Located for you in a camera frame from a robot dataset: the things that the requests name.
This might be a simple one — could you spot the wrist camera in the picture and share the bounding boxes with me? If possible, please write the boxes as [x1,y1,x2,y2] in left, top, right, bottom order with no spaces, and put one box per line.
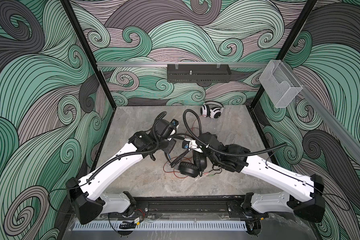
[182,138,199,150]
[169,119,179,136]

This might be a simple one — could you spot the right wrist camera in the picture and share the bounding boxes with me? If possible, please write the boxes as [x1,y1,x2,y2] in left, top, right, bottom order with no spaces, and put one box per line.
[182,138,199,150]

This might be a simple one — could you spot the black blue headphones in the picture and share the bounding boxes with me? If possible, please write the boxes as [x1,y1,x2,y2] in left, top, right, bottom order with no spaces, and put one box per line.
[170,150,208,178]

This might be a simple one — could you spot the white black headphones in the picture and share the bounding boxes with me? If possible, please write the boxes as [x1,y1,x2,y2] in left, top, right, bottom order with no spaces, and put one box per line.
[200,101,224,119]

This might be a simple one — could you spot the aluminium rail back wall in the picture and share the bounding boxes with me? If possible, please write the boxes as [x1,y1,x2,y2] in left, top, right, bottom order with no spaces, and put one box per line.
[96,61,268,69]

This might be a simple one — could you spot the aluminium rail right wall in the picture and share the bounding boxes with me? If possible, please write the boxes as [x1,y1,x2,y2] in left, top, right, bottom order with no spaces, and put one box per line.
[287,65,360,165]

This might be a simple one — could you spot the white slotted cable duct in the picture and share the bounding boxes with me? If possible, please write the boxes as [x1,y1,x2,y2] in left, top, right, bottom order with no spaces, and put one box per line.
[73,220,247,232]

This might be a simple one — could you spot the clear plastic wall bin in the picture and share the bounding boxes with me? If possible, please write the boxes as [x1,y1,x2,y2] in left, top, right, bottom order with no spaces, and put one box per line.
[259,60,303,109]

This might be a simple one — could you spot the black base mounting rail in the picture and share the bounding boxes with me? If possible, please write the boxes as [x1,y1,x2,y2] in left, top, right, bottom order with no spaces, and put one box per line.
[68,196,307,218]

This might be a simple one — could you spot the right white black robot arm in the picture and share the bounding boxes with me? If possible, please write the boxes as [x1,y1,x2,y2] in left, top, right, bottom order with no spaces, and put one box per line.
[182,132,326,223]

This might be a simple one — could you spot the black frame post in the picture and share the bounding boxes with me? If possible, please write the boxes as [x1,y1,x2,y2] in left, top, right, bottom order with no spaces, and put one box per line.
[247,0,317,111]
[60,0,117,111]

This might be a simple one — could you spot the black perforated wall tray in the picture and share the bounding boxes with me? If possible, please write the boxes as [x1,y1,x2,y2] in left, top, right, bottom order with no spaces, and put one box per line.
[167,64,232,85]

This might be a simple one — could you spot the black frame post left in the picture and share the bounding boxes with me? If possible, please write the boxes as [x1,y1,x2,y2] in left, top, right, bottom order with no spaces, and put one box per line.
[60,0,117,111]

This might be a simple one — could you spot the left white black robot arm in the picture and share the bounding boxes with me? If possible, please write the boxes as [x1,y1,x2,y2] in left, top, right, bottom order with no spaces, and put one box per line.
[66,112,179,225]

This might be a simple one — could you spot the aluminium rail wall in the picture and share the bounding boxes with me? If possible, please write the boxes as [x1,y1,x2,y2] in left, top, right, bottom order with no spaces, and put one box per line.
[287,65,360,165]
[96,61,268,69]

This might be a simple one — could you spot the black frame post right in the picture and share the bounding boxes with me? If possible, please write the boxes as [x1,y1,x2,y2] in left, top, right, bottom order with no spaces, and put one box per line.
[247,0,317,111]

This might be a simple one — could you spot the black headphone cable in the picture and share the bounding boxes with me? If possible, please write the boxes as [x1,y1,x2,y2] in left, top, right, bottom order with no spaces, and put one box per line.
[164,131,223,178]

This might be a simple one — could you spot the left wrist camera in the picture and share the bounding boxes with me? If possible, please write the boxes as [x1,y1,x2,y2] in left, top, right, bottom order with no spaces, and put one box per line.
[169,119,179,136]

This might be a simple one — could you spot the red headphone cable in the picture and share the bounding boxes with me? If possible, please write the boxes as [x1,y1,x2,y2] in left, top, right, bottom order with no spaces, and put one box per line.
[163,116,205,180]

